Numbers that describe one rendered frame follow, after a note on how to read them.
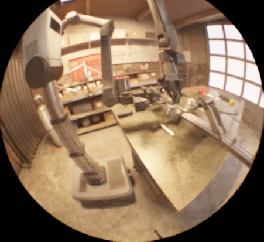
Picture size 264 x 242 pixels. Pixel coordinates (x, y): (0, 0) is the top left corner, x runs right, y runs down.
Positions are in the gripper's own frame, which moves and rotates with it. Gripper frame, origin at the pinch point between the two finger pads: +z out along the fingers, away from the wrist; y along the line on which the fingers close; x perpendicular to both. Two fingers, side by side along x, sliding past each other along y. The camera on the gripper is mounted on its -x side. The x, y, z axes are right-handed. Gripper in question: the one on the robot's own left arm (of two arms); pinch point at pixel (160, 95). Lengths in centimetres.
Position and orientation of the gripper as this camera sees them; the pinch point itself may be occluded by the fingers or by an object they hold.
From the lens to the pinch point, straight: 47.8
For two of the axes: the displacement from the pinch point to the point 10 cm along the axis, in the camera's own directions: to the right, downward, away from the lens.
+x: -1.1, -4.3, 8.9
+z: 9.9, -1.3, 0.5
